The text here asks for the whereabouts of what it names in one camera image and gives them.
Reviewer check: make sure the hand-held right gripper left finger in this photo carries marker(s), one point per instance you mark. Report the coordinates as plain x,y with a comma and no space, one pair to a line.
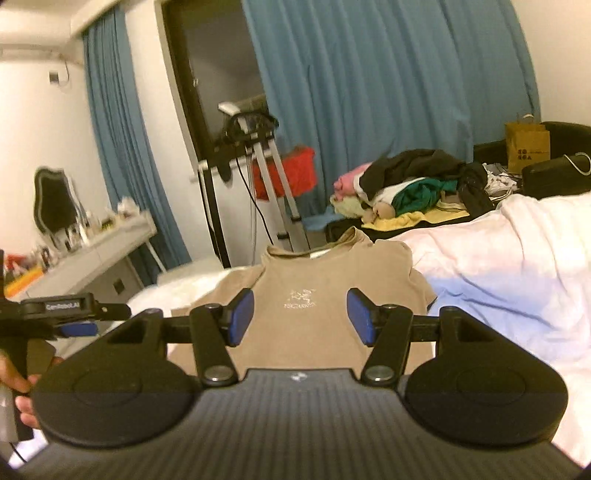
243,318

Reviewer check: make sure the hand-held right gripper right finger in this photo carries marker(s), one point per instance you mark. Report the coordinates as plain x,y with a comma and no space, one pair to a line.
357,318

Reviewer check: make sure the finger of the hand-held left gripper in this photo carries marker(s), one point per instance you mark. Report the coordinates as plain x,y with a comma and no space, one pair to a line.
78,329
113,311

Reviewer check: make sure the beige t-shirt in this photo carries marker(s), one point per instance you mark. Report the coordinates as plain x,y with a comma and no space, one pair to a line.
300,277

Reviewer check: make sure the pile of clothes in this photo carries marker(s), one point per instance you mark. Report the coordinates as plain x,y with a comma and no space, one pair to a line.
415,184

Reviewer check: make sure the person's left hand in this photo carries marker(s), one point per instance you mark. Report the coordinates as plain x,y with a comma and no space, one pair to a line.
16,381

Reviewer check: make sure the yellow red box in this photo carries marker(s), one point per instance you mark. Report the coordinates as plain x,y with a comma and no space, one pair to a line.
25,277

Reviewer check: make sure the white dressing table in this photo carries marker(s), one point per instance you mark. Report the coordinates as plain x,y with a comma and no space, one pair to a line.
101,258

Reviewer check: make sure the white fluffy blanket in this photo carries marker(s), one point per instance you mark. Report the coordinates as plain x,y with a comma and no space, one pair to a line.
194,277

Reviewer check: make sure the row of cosmetics bottles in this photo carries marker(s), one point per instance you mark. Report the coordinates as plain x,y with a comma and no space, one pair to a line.
92,228

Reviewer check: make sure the black bench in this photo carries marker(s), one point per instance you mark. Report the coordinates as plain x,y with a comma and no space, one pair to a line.
341,230

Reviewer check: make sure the blue cloth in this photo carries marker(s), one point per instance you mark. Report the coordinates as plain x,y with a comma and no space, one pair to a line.
318,221

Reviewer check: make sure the black framed mirror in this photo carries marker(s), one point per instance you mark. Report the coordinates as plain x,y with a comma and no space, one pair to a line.
54,203

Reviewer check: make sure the silver stepladder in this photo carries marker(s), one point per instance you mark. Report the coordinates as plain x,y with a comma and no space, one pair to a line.
281,198

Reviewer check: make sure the white duvet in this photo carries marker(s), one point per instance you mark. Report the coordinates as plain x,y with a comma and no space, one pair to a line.
508,277

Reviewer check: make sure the red cloth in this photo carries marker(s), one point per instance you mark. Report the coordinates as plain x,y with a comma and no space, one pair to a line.
300,170

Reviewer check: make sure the narrow blue curtain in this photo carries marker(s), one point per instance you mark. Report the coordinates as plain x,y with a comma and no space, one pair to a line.
124,138

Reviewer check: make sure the white crumpled cloth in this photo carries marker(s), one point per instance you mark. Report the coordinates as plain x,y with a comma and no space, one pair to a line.
501,182

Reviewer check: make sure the wide blue curtain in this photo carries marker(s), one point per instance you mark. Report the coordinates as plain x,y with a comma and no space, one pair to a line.
369,83

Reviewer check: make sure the yellow paper bag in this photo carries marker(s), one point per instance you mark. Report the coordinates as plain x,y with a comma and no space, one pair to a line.
526,145

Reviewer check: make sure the dark window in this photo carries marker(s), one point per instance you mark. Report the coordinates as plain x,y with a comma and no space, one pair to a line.
217,64

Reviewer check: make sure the black sofa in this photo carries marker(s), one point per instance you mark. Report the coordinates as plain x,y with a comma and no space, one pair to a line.
568,136

